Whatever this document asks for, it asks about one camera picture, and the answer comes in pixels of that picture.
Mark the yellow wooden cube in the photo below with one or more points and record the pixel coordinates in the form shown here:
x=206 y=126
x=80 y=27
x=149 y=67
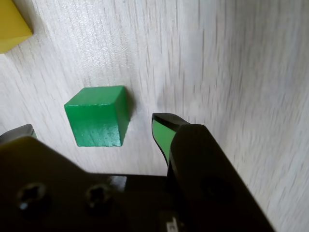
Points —
x=12 y=26

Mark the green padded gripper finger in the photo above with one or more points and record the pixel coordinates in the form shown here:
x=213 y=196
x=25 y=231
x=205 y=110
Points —
x=205 y=169

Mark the green wooden cube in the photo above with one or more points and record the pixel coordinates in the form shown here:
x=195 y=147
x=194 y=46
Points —
x=96 y=118

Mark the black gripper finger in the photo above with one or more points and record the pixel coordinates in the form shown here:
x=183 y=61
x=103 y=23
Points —
x=36 y=183

